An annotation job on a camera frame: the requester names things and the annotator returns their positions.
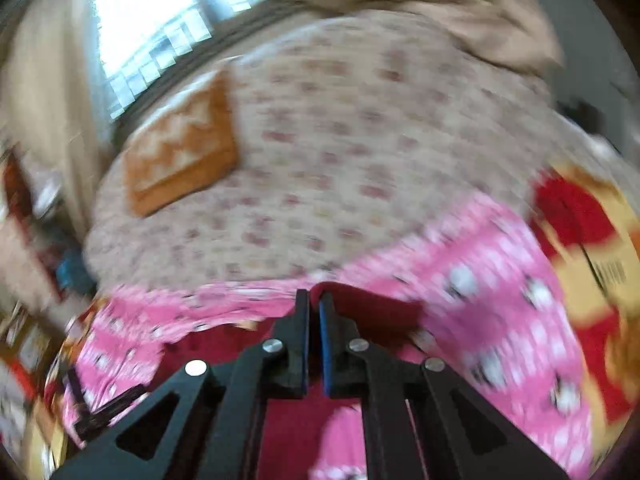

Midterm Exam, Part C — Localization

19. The beige floral bedspread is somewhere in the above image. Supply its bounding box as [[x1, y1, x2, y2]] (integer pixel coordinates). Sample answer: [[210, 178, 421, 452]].
[[82, 12, 621, 291]]

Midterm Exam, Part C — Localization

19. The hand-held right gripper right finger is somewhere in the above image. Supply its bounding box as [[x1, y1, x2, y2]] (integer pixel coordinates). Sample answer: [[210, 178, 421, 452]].
[[319, 291, 571, 480]]

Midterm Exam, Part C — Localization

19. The orange checkered pillow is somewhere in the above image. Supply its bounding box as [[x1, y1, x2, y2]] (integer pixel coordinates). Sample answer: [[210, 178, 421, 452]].
[[122, 70, 240, 218]]

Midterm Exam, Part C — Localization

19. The dark red garment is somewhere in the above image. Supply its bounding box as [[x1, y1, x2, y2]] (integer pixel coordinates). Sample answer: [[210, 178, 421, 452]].
[[160, 280, 426, 480]]

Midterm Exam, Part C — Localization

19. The pink penguin print blanket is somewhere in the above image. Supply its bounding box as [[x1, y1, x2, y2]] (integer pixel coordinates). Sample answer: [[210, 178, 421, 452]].
[[45, 192, 601, 480]]

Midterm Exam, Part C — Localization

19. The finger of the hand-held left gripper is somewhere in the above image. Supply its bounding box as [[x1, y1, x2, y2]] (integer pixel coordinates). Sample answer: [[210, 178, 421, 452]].
[[72, 385, 151, 443]]

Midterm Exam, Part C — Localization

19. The beige curtain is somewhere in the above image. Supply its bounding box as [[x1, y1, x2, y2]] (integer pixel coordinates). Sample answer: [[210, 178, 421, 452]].
[[0, 0, 121, 241]]

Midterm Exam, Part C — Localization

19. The red yellow printed box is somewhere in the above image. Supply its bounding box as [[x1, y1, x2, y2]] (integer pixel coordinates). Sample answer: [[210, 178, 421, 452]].
[[530, 160, 640, 441]]

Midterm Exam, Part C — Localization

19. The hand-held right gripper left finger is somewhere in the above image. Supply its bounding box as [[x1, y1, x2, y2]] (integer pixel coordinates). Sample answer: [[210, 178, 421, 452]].
[[50, 289, 311, 480]]

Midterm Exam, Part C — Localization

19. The bright window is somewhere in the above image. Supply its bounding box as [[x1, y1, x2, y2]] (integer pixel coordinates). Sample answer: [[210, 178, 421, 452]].
[[92, 0, 296, 121]]

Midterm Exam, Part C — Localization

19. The blue plastic bag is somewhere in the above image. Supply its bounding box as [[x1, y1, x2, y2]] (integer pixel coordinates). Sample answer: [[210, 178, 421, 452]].
[[55, 250, 96, 296]]

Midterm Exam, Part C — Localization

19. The beige padded cloth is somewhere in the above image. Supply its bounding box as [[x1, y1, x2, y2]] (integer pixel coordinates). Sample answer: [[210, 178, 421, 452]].
[[245, 0, 568, 78]]

